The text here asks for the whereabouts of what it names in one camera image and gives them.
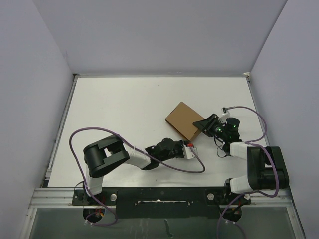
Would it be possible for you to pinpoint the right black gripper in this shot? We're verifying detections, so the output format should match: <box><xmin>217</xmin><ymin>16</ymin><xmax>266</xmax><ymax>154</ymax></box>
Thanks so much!
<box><xmin>193</xmin><ymin>115</ymin><xmax>227</xmax><ymax>140</ymax></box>

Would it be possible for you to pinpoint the brown cardboard box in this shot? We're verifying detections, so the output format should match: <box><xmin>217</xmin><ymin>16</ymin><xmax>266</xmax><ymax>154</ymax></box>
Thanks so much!
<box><xmin>165</xmin><ymin>102</ymin><xmax>204</xmax><ymax>141</ymax></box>

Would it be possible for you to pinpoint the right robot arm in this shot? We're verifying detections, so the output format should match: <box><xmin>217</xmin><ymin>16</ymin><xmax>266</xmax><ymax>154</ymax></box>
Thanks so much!
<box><xmin>193</xmin><ymin>114</ymin><xmax>290</xmax><ymax>204</ymax></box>

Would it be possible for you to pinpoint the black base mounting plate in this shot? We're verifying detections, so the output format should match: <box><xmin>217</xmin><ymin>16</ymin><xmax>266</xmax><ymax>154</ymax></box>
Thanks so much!
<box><xmin>72</xmin><ymin>187</ymin><xmax>251</xmax><ymax>221</ymax></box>

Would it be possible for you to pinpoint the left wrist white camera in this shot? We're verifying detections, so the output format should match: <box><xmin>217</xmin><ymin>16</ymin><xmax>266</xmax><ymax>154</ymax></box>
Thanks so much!
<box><xmin>183</xmin><ymin>143</ymin><xmax>198</xmax><ymax>160</ymax></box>

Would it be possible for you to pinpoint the wrist white camera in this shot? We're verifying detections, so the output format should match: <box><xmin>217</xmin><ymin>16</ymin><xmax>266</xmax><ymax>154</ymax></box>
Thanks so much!
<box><xmin>183</xmin><ymin>143</ymin><xmax>198</xmax><ymax>160</ymax></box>
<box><xmin>219</xmin><ymin>107</ymin><xmax>230</xmax><ymax>122</ymax></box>

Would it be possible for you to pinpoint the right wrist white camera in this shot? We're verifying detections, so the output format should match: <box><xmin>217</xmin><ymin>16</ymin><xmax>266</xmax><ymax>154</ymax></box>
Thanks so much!
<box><xmin>219</xmin><ymin>107</ymin><xmax>230</xmax><ymax>122</ymax></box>

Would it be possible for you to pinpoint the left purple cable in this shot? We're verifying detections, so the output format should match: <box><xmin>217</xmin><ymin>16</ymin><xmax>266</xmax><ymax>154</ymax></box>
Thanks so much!
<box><xmin>69</xmin><ymin>127</ymin><xmax>206</xmax><ymax>226</ymax></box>

